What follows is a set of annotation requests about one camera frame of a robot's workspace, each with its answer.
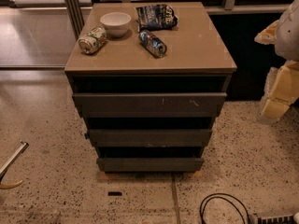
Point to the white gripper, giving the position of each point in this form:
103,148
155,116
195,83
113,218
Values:
288,34

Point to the grey drawer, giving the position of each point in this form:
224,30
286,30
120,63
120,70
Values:
150,138
149,105
150,164

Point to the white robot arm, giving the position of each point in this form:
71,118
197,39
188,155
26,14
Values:
283,34

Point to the brown drawer cabinet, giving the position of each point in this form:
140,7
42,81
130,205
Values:
196,61

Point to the grey power strip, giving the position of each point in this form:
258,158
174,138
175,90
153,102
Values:
255,219

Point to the blue silver soda can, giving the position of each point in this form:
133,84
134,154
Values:
153,44

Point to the blue chip bag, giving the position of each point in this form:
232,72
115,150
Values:
156,17

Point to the white ceramic bowl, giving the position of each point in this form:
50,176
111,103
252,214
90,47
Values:
116,23

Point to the black floor marker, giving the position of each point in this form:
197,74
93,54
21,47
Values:
114,193

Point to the green white soda can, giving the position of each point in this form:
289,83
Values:
92,41

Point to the metal chair leg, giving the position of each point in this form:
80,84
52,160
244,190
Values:
7,165

